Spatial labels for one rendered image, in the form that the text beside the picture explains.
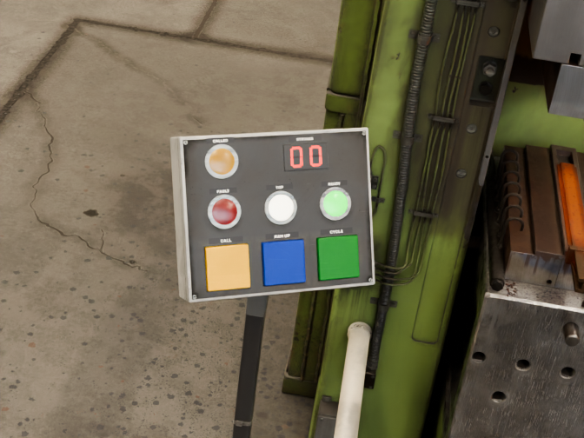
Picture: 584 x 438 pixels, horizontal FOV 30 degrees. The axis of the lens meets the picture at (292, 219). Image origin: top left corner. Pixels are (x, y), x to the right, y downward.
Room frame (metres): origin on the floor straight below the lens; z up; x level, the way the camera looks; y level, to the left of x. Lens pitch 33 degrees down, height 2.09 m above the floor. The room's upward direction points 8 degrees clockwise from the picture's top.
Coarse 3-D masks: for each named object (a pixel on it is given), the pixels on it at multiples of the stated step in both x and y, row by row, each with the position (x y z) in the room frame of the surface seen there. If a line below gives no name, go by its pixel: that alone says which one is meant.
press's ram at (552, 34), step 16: (528, 0) 1.93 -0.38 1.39; (544, 0) 1.74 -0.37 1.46; (560, 0) 1.71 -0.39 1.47; (576, 0) 1.71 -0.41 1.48; (528, 16) 1.88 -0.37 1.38; (544, 16) 1.71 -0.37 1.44; (560, 16) 1.71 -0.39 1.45; (576, 16) 1.71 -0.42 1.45; (544, 32) 1.71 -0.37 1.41; (560, 32) 1.71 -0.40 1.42; (576, 32) 1.71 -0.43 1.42; (544, 48) 1.71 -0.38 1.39; (560, 48) 1.71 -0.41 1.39; (576, 48) 1.71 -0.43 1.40
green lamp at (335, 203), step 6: (330, 192) 1.62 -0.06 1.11; (336, 192) 1.63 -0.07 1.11; (330, 198) 1.62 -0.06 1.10; (336, 198) 1.62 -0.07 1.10; (342, 198) 1.62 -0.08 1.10; (324, 204) 1.61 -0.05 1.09; (330, 204) 1.61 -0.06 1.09; (336, 204) 1.61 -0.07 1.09; (342, 204) 1.62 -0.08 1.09; (330, 210) 1.61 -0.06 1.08; (336, 210) 1.61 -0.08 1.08; (342, 210) 1.61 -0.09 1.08
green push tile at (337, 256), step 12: (324, 240) 1.57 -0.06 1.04; (336, 240) 1.58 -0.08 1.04; (348, 240) 1.59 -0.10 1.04; (324, 252) 1.56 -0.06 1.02; (336, 252) 1.57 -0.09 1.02; (348, 252) 1.58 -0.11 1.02; (324, 264) 1.55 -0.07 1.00; (336, 264) 1.56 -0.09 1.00; (348, 264) 1.57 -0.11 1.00; (324, 276) 1.54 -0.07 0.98; (336, 276) 1.55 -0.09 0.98; (348, 276) 1.56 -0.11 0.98
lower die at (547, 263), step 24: (552, 144) 2.12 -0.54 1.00; (504, 168) 2.05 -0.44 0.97; (528, 168) 2.02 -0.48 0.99; (552, 168) 2.04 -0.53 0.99; (576, 168) 2.03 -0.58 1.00; (504, 192) 1.96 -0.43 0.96; (528, 192) 1.94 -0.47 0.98; (552, 192) 1.93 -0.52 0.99; (528, 216) 1.84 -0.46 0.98; (552, 216) 1.84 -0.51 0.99; (504, 240) 1.81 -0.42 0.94; (528, 240) 1.76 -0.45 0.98; (552, 240) 1.75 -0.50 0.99; (504, 264) 1.74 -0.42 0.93; (528, 264) 1.71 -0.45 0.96; (552, 264) 1.71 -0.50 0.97
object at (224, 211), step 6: (216, 204) 1.54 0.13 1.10; (222, 204) 1.55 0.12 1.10; (228, 204) 1.55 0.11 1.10; (234, 204) 1.55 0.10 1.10; (216, 210) 1.54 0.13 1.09; (222, 210) 1.54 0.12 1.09; (228, 210) 1.55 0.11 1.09; (234, 210) 1.55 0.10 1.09; (216, 216) 1.53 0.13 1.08; (222, 216) 1.54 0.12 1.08; (228, 216) 1.54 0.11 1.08; (234, 216) 1.54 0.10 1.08; (222, 222) 1.53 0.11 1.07; (228, 222) 1.54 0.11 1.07
